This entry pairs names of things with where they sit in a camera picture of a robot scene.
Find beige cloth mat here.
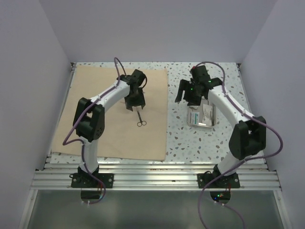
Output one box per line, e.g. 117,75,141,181
51,65,168,161

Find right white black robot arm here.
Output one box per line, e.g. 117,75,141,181
175,65,266,188

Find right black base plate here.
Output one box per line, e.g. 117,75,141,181
197,171,241,188

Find white printed sachet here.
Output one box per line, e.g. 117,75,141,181
202,104,214,126

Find stainless steel tray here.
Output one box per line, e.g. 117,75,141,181
187,99,216,128

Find aluminium rail frame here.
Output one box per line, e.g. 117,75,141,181
20,62,292,229

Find green white sachet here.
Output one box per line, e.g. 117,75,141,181
188,111,202,125

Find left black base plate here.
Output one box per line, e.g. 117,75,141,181
69,173,114,188

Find steel surgical scissors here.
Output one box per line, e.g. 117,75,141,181
137,110,147,127

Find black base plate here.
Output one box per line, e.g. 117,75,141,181
69,173,114,188
197,171,241,188

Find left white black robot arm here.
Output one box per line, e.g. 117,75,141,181
72,70,147,187

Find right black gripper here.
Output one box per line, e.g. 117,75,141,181
175,79,202,106

